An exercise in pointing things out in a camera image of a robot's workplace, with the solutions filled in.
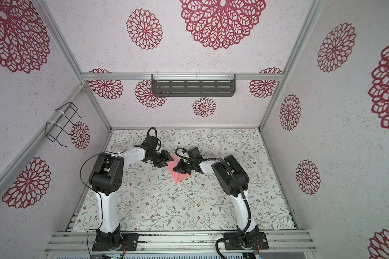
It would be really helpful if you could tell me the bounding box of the pink square paper sheet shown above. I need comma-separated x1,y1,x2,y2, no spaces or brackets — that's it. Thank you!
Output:
166,155,190,183

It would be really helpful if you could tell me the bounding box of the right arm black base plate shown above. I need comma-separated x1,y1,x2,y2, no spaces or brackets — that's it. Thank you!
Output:
224,232,269,250

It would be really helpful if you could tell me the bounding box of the dark grey slotted wall shelf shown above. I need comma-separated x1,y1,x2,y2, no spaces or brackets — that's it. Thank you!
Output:
151,74,236,97

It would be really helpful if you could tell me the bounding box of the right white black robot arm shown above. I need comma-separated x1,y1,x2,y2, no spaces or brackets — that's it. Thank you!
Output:
173,155,259,241

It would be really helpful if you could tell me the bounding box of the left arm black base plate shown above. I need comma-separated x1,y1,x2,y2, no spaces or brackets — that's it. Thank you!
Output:
91,234,139,252

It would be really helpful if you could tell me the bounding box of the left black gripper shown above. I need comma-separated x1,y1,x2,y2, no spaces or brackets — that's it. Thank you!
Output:
148,149,174,168

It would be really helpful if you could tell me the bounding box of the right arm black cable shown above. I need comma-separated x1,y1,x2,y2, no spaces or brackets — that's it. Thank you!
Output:
174,147,252,259

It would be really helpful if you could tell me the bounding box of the aluminium front rail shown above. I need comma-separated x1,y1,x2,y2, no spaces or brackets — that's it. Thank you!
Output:
44,230,317,255

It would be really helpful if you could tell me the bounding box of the black wire wall rack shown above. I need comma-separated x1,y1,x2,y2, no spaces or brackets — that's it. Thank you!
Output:
44,102,86,147

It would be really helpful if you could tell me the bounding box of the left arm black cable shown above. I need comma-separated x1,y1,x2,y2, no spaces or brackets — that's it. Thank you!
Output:
145,127,162,150

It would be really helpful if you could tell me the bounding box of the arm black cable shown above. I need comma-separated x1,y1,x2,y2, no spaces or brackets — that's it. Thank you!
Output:
174,147,252,259
145,127,162,150

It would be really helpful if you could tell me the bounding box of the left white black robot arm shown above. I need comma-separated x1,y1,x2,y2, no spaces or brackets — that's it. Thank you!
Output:
89,147,174,234

